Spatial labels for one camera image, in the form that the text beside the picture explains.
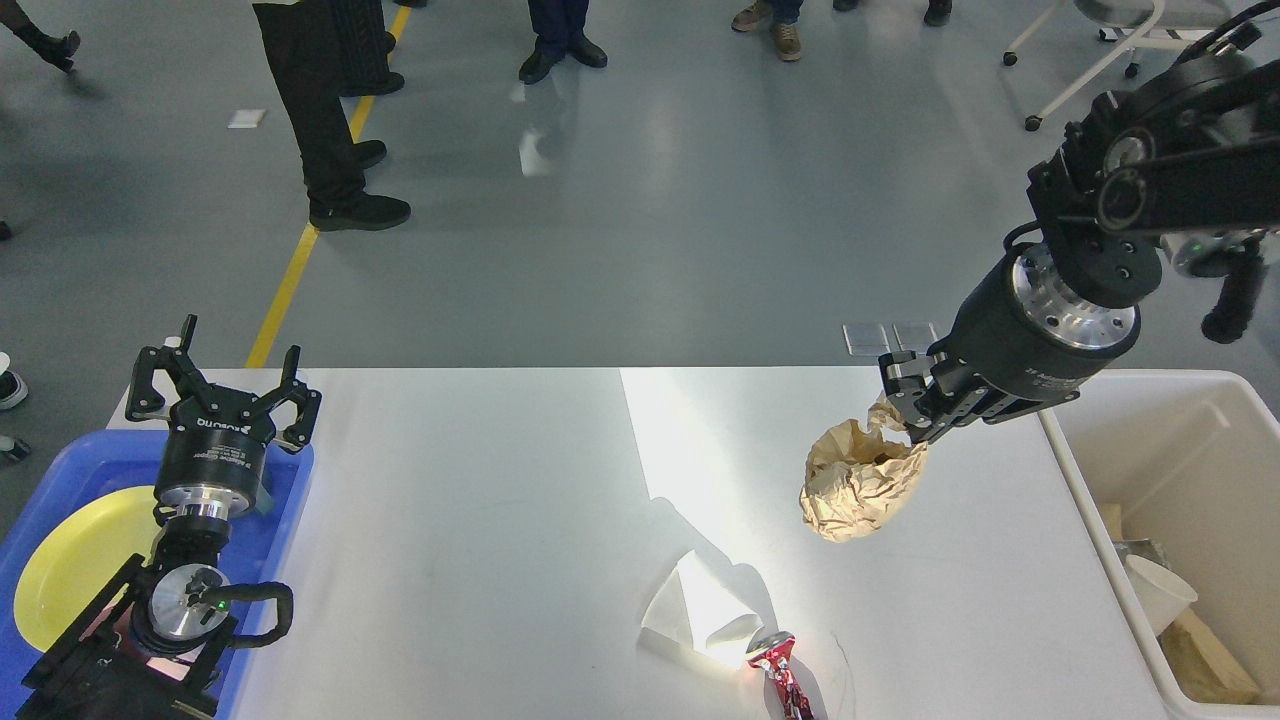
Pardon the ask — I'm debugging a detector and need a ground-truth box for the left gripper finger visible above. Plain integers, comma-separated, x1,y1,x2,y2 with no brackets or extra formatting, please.
239,345,323,455
124,314,216,427

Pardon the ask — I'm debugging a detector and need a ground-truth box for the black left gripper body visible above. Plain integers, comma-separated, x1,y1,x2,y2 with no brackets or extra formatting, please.
154,407,276,516

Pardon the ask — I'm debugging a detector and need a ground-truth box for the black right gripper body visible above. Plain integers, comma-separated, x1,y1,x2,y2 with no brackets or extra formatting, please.
941,245,1140,401

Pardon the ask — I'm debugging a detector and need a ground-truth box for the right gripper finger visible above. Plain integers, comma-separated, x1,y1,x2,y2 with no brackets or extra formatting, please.
934,386,1080,439
878,350,977,445

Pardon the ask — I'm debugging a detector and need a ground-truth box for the brown paper ball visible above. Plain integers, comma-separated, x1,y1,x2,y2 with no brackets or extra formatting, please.
797,396,929,543

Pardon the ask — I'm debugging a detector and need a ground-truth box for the yellow plastic plate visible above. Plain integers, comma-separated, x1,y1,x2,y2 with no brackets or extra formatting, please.
14,486,159,652

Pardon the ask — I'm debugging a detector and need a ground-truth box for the pink ribbed mug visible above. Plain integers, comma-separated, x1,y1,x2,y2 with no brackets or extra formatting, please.
79,605,188,680

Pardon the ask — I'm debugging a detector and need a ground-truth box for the white paper napkin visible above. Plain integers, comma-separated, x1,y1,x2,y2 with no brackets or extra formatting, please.
640,550,764,667

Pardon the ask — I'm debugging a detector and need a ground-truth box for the brown paper bag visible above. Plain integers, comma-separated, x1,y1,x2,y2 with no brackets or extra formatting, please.
1098,503,1261,705

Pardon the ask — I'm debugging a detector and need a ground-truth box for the white paper cup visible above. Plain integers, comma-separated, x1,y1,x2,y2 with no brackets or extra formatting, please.
1124,553,1199,635

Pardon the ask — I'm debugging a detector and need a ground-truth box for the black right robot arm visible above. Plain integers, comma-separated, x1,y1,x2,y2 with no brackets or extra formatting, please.
879,1,1277,446

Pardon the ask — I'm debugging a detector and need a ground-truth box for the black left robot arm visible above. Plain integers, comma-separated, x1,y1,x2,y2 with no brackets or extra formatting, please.
15,315,323,719

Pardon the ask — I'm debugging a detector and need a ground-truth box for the floor outlet cover pair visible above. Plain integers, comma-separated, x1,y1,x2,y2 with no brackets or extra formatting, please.
842,322,940,360

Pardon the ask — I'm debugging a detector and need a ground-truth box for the grey-blue mug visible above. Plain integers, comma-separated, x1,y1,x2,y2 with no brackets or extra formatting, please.
253,469,275,516

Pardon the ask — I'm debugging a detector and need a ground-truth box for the blue plastic tray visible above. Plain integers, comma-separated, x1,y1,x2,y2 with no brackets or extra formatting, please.
1,430,314,719

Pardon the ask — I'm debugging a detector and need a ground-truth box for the white plastic bin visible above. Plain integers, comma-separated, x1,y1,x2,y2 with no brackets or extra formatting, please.
1039,370,1279,719

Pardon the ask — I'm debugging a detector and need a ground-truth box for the red snack wrapper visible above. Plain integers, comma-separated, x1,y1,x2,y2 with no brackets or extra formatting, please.
745,632,815,719

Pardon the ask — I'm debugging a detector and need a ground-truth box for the white rolling chair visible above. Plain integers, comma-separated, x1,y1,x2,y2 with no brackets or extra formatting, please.
1002,0,1201,133

